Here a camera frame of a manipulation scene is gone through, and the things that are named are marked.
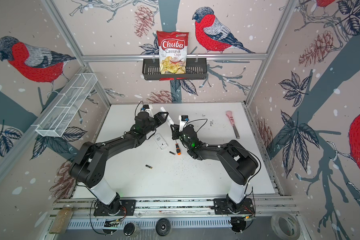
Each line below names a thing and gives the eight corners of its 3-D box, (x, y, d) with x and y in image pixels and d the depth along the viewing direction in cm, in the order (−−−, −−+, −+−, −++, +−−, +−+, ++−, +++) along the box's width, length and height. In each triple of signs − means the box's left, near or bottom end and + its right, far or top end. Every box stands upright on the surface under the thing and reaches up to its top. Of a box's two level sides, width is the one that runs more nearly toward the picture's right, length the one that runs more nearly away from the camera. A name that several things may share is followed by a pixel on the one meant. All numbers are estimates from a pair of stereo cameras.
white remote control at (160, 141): (161, 150, 97) (161, 149, 95) (153, 137, 103) (152, 136, 102) (168, 146, 99) (168, 144, 97) (159, 133, 105) (159, 132, 104)
